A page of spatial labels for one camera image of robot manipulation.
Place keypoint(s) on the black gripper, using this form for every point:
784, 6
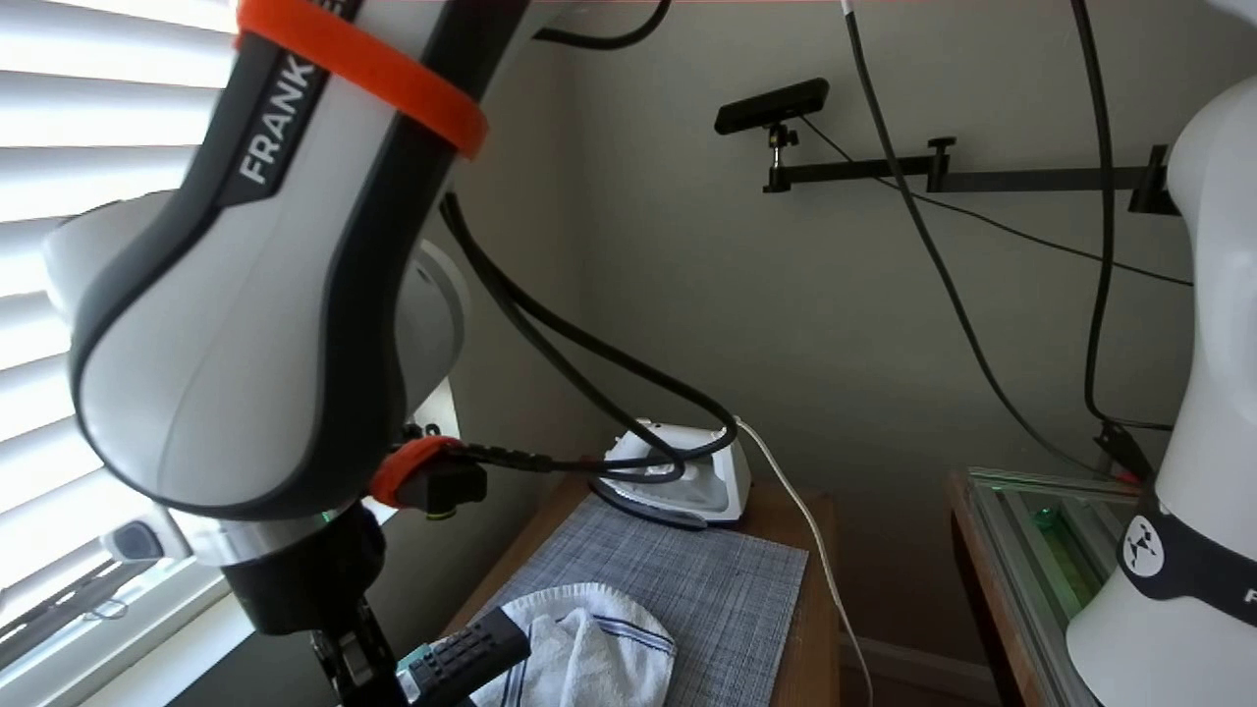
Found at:
300, 576

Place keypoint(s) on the black remote control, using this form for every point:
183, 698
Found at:
474, 651

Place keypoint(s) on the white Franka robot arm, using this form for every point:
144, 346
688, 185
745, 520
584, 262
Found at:
220, 341

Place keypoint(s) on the white towel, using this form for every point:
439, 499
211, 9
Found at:
592, 652

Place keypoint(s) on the white power adapter box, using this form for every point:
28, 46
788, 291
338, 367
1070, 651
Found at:
693, 491

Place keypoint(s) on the grey table mat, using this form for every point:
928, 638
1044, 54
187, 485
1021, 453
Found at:
818, 652

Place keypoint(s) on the white window blind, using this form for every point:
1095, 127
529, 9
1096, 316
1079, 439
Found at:
81, 133

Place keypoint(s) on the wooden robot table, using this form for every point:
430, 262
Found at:
982, 590

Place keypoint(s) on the black mounting bar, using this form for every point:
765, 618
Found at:
1021, 177

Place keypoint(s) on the aluminium frame base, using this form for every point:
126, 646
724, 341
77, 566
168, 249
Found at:
1036, 552

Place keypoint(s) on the black camera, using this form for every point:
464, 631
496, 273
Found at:
773, 105

